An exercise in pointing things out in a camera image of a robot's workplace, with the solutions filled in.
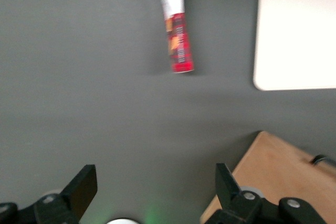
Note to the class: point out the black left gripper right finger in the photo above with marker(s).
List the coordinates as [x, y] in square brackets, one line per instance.
[231, 197]

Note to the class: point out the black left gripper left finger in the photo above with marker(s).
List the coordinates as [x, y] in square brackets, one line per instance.
[76, 195]

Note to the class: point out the red tartan cookie box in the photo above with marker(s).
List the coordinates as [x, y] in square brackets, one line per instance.
[178, 37]

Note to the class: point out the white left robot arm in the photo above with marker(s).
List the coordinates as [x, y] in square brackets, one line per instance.
[121, 221]

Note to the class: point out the cream plastic tray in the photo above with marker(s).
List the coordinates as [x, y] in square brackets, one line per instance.
[296, 35]

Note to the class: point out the wooden drawer cabinet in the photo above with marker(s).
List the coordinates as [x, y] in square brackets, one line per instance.
[275, 171]

